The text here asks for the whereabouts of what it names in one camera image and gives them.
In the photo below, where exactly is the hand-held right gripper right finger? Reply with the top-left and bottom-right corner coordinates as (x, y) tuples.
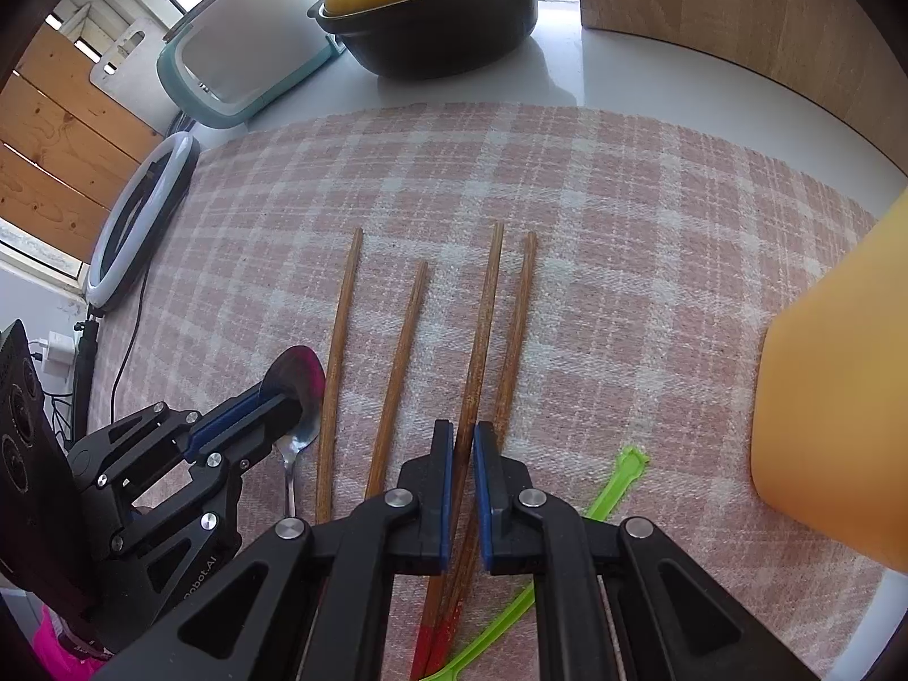
(474, 421), (824, 681)

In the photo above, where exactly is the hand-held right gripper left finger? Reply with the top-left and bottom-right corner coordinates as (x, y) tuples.
(92, 420), (455, 681)

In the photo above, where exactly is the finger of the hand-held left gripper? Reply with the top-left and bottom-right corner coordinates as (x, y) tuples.
(67, 379), (317, 487)
(106, 438), (276, 618)

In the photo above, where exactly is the metal spoon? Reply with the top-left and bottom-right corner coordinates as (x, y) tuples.
(261, 345), (327, 520)

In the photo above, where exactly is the yellow plastic container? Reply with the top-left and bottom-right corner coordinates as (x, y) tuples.
(750, 188), (908, 572)

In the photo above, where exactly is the white power adapter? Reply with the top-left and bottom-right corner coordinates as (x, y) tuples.
(32, 330), (79, 377)

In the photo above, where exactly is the plain wooden chopsticks pair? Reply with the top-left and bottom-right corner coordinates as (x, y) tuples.
(364, 261), (430, 501)

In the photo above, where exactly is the green plastic stick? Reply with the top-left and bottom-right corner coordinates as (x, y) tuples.
(426, 445), (650, 681)

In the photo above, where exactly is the pink plastic item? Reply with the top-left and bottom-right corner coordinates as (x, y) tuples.
(32, 606), (107, 681)

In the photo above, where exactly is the pink plaid cloth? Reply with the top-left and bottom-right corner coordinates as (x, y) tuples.
(89, 103), (895, 681)

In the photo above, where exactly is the orange wooden panel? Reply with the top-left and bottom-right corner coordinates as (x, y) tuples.
(0, 32), (166, 263)

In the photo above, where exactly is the white cutting board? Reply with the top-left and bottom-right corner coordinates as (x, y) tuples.
(89, 14), (186, 136)

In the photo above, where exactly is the teal and white rice cooker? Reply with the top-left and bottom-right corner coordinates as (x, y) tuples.
(156, 0), (346, 131)

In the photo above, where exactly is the black ceramic pot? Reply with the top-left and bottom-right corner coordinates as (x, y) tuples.
(307, 0), (569, 81)

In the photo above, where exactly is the light wooden board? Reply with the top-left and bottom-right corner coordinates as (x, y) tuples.
(578, 0), (908, 178)

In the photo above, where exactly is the black cable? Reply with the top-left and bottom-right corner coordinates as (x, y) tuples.
(110, 273), (150, 434)

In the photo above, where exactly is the black tripod handle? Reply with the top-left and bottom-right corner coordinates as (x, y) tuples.
(71, 319), (100, 441)

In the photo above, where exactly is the white ring light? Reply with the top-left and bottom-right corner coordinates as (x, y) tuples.
(86, 131), (201, 312)

